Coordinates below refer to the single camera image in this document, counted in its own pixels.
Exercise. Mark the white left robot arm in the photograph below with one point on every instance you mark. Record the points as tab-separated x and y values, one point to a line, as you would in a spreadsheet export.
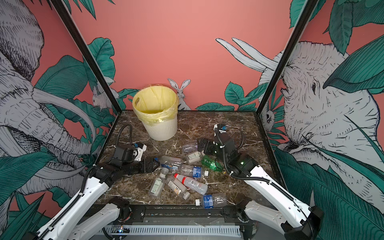
67	225

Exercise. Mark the black left corner frame post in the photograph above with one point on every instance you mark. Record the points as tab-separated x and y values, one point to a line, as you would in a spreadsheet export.
64	14

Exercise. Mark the clear bottle brown label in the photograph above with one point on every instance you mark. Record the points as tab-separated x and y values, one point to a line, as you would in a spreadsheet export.
177	187

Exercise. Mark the clear bottle green label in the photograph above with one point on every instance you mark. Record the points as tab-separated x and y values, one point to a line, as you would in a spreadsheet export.
159	183

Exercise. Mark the clear bottle purple label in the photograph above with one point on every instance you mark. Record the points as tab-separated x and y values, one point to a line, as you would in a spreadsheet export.
190	148

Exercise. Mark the white ribbed waste bin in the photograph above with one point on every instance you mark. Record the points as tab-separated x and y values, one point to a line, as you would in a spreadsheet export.
163	131

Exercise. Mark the black corner frame post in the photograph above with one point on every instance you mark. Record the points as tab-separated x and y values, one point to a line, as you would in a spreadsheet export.
299	28
64	14

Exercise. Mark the clear bottle blue label centre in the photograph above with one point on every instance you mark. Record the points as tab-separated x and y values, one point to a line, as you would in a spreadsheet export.
193	171

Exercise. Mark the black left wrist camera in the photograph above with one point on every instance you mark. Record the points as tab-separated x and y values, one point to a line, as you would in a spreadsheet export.
129	153

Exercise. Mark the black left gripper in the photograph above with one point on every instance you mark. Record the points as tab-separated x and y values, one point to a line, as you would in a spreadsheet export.
145	169

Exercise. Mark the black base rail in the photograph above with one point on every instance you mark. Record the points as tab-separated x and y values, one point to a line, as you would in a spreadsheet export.
230	213

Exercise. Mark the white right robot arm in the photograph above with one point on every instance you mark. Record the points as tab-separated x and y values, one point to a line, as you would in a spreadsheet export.
288	215

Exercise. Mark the clear bottle white label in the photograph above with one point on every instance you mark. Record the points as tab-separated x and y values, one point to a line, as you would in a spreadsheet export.
194	157

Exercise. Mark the green plastic bottle yellow cap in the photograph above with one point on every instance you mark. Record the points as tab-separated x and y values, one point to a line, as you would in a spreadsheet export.
212	164

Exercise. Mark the front bottle blue label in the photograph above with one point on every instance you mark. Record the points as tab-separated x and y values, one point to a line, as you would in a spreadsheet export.
211	201

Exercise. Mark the black right corner frame post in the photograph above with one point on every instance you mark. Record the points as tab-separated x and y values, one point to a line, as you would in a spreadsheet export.
299	28

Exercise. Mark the clear bottle blue cap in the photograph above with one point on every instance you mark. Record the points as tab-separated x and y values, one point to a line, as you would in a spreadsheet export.
168	162

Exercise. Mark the yellow plastic bin liner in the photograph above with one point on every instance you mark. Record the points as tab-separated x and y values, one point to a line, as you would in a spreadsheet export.
155	104

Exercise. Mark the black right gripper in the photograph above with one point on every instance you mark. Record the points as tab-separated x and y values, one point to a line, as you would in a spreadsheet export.
211	143

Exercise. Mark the white vented cable duct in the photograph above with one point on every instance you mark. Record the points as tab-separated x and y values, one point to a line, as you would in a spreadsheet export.
159	230

